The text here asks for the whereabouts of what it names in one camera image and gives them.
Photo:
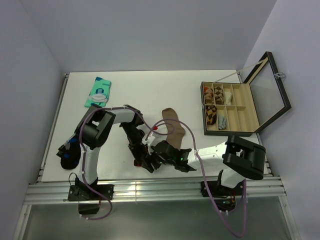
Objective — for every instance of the brown sock with striped cuff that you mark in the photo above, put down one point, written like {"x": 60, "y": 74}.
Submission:
{"x": 175, "y": 129}

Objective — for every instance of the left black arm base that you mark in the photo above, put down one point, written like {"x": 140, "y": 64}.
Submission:
{"x": 89, "y": 201}

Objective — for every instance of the black blue grey sock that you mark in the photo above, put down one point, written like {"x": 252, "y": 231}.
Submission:
{"x": 69, "y": 153}

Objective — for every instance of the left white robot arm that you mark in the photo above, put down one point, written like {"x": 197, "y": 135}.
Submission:
{"x": 93, "y": 131}

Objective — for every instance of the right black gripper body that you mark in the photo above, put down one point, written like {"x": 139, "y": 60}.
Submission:
{"x": 157, "y": 160}

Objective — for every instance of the aluminium table edge rail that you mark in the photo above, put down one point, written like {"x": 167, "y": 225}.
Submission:
{"x": 172, "y": 189}

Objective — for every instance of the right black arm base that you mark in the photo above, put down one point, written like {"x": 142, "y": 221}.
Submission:
{"x": 226, "y": 198}

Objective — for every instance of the rolled dark brown argyle sock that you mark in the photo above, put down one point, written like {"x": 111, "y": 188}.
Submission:
{"x": 211, "y": 114}

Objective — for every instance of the black red yellow argyle sock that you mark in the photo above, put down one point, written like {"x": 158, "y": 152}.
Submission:
{"x": 136, "y": 164}

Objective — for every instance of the rolled orange beige argyle sock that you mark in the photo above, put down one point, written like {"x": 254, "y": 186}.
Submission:
{"x": 208, "y": 95}

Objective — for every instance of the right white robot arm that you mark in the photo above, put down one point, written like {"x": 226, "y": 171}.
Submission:
{"x": 244, "y": 159}

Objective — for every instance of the rolled brown beige argyle sock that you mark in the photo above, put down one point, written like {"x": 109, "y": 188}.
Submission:
{"x": 219, "y": 95}

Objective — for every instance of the rolled white sock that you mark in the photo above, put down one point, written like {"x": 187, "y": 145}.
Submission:
{"x": 228, "y": 96}

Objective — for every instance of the black compartment box with lid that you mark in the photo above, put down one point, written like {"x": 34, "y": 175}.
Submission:
{"x": 257, "y": 101}

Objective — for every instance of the mint green sock pair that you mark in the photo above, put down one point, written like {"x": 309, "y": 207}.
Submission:
{"x": 99, "y": 93}

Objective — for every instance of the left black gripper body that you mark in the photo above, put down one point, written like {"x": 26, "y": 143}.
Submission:
{"x": 133, "y": 135}

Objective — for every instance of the rolled light blue sock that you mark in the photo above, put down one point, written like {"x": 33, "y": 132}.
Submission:
{"x": 222, "y": 122}

